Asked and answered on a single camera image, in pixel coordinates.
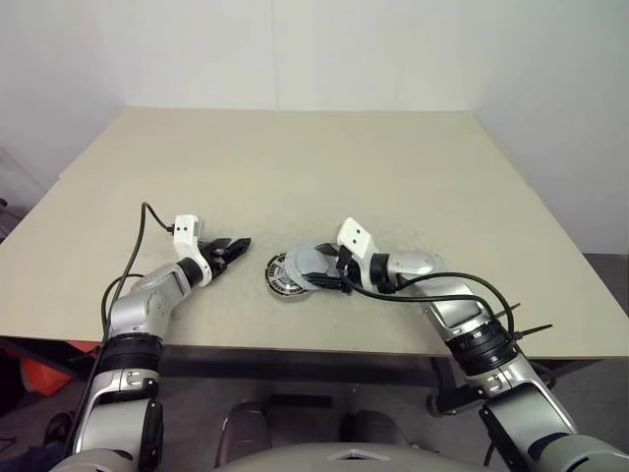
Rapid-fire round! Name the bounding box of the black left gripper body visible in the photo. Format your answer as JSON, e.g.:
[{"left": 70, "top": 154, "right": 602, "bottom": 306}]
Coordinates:
[{"left": 199, "top": 241, "right": 230, "bottom": 275}]

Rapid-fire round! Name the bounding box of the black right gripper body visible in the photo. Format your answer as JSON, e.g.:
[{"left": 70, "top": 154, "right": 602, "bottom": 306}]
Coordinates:
[{"left": 337, "top": 247, "right": 365, "bottom": 295}]

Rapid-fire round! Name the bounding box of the grey toothed motor cover plate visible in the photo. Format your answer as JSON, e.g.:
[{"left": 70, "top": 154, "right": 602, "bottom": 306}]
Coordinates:
[{"left": 285, "top": 241, "right": 343, "bottom": 292}]

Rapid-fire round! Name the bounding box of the motor stator with copper windings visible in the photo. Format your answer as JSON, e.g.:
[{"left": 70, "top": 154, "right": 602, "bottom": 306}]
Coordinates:
[{"left": 264, "top": 252, "right": 313, "bottom": 303}]

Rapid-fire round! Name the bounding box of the dark rounded shape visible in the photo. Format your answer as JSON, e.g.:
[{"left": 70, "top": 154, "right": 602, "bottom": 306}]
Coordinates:
[{"left": 218, "top": 400, "right": 274, "bottom": 464}]

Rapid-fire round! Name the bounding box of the grey robot torso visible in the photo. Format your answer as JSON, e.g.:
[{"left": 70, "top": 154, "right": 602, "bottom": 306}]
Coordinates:
[{"left": 210, "top": 441, "right": 443, "bottom": 472}]

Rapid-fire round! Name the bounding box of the orange object under table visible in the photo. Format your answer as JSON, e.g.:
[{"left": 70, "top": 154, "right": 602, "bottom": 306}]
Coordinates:
[{"left": 18, "top": 342, "right": 102, "bottom": 397}]

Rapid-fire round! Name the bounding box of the dark shoe on floor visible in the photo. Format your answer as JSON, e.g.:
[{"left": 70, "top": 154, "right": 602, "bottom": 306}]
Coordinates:
[{"left": 45, "top": 411, "right": 76, "bottom": 444}]

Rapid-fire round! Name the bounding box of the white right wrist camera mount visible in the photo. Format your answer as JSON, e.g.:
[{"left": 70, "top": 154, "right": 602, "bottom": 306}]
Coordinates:
[{"left": 335, "top": 216, "right": 378, "bottom": 292}]

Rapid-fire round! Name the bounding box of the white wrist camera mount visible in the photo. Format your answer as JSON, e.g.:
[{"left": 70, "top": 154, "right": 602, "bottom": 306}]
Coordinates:
[
  {"left": 172, "top": 213, "right": 214, "bottom": 287},
  {"left": 335, "top": 216, "right": 378, "bottom": 292}
]

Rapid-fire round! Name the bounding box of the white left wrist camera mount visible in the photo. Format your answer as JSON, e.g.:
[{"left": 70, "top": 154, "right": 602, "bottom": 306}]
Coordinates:
[{"left": 172, "top": 213, "right": 214, "bottom": 287}]

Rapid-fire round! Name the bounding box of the black table frame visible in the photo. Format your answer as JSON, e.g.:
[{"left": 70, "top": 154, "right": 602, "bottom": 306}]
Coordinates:
[{"left": 0, "top": 334, "right": 493, "bottom": 417}]

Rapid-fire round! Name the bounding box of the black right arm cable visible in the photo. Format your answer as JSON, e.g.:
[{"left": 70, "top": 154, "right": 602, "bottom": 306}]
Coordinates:
[{"left": 342, "top": 259, "right": 518, "bottom": 346}]

